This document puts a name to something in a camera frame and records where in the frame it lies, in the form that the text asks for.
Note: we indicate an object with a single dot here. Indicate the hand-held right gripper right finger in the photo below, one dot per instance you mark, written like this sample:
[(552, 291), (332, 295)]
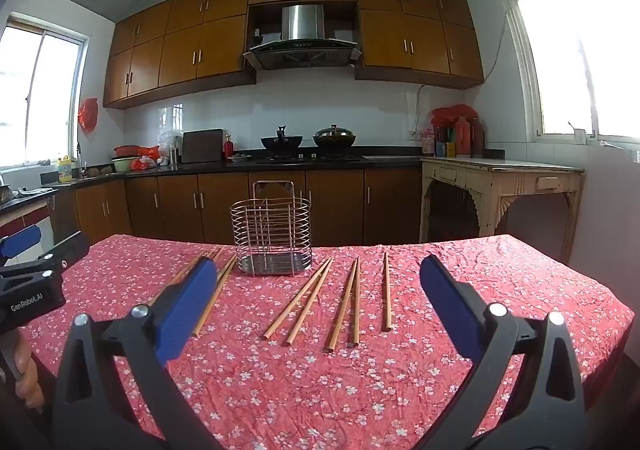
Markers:
[(450, 300)]

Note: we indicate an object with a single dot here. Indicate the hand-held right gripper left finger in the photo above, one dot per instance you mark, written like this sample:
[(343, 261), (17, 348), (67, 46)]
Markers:
[(185, 302)]

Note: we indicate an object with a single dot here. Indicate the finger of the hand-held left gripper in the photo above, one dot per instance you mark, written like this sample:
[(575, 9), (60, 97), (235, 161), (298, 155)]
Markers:
[(67, 252), (20, 240)]

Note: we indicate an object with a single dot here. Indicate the wooden chopstick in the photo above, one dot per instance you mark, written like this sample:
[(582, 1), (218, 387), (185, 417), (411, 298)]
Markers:
[(356, 302), (217, 253), (342, 305), (164, 291), (297, 298), (388, 295), (226, 266), (215, 295), (384, 290), (310, 303)]

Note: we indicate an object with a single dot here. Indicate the person's left hand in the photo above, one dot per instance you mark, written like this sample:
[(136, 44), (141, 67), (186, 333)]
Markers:
[(27, 375)]

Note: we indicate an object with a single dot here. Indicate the white and red cabinet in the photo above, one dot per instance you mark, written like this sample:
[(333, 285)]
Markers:
[(25, 217)]

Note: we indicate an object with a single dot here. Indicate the grey dish cloth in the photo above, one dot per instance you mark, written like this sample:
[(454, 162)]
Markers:
[(30, 191)]

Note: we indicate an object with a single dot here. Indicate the yellow detergent bottle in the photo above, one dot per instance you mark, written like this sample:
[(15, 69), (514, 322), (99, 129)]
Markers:
[(65, 171)]

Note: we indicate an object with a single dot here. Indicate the sink faucet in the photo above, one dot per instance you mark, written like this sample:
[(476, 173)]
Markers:
[(79, 157)]

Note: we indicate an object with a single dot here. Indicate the wooden base cabinets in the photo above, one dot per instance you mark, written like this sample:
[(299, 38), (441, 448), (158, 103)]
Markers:
[(175, 202)]

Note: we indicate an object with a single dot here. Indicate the pale green basin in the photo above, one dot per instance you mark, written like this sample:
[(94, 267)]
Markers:
[(125, 164)]

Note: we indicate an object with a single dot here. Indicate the red basin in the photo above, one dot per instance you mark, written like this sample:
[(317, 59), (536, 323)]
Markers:
[(127, 150)]

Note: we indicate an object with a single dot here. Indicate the cream wooden side table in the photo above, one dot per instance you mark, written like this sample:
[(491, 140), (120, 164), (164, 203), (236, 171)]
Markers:
[(500, 190)]

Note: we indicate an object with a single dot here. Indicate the red plastic bag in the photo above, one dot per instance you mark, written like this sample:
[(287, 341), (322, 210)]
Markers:
[(147, 157)]

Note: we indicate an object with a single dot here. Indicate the black kitchen countertop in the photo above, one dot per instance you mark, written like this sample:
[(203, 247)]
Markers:
[(210, 166)]

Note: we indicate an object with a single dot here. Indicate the steel cup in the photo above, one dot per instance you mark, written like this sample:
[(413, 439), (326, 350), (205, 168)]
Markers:
[(174, 156)]

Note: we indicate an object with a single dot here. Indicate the sliding window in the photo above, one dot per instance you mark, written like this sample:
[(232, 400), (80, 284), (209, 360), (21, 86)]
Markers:
[(50, 95), (575, 55)]

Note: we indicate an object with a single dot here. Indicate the blue and yellow boxes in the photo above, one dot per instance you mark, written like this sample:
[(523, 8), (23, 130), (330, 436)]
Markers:
[(445, 149)]

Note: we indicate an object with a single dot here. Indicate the red floral tablecloth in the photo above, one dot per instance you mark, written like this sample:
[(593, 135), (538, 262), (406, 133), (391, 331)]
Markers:
[(310, 390)]

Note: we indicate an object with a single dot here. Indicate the white plastic bag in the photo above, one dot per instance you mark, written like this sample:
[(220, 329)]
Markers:
[(170, 137)]

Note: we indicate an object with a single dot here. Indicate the plate with food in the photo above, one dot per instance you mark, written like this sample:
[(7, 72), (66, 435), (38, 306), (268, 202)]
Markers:
[(240, 158)]

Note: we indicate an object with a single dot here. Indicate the dark cutting board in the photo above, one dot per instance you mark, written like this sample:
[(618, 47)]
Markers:
[(202, 146)]

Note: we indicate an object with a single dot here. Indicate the pink packet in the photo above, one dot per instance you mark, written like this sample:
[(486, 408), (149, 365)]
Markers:
[(428, 142)]

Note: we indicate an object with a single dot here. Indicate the tall red bottle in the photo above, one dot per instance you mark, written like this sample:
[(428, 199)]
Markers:
[(462, 137)]

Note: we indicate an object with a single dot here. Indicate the dark red bottle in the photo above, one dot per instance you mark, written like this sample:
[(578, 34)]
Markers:
[(477, 137)]

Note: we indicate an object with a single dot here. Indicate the red plastic bags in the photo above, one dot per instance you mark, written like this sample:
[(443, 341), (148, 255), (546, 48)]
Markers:
[(452, 114)]

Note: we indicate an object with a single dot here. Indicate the black wok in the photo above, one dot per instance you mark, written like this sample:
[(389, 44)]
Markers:
[(281, 142)]

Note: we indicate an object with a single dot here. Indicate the gas stove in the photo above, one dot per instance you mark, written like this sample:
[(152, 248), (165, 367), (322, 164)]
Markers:
[(310, 157)]

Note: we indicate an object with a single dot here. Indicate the wok with steel lid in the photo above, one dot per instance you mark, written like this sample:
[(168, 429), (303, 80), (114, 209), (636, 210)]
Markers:
[(334, 139)]

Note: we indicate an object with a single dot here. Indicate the small white sill cup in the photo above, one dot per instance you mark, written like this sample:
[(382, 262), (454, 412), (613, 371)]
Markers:
[(579, 136)]

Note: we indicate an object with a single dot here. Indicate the steel range hood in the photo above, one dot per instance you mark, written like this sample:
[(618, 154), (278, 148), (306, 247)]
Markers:
[(302, 22)]

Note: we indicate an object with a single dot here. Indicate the red bag on wall hook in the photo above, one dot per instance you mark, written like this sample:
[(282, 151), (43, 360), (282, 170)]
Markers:
[(89, 115)]

